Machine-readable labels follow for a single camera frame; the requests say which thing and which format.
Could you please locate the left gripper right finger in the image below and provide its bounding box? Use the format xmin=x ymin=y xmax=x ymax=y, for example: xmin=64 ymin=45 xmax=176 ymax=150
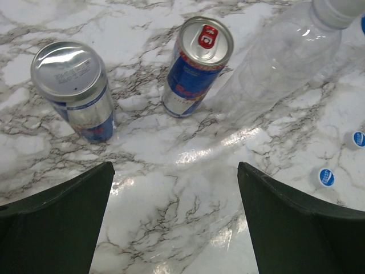
xmin=237 ymin=162 xmax=364 ymax=273

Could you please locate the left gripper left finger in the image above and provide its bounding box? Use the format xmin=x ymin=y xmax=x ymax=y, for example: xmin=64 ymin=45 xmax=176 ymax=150
xmin=1 ymin=162 xmax=115 ymax=273

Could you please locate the clear unlabelled plastic bottle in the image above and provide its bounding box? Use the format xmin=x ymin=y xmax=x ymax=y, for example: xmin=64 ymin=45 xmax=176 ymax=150
xmin=212 ymin=1 xmax=364 ymax=124

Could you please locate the blue bottle cap left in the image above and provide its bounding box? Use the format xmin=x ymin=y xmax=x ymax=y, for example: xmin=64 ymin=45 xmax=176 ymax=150
xmin=310 ymin=167 xmax=335 ymax=188

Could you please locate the blue bottle cap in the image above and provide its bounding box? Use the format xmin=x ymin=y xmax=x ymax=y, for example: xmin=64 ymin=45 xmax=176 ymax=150
xmin=344 ymin=131 xmax=365 ymax=151
xmin=310 ymin=167 xmax=335 ymax=188

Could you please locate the blue bottle cap upper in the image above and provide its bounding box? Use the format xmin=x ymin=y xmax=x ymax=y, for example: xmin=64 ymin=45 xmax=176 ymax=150
xmin=344 ymin=131 xmax=365 ymax=151

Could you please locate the upside-down energy drink can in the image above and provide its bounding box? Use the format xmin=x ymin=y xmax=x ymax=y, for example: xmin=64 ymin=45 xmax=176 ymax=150
xmin=30 ymin=41 xmax=115 ymax=143

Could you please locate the upright energy drink can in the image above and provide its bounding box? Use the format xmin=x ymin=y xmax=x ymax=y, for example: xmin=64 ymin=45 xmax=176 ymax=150
xmin=161 ymin=16 xmax=234 ymax=118

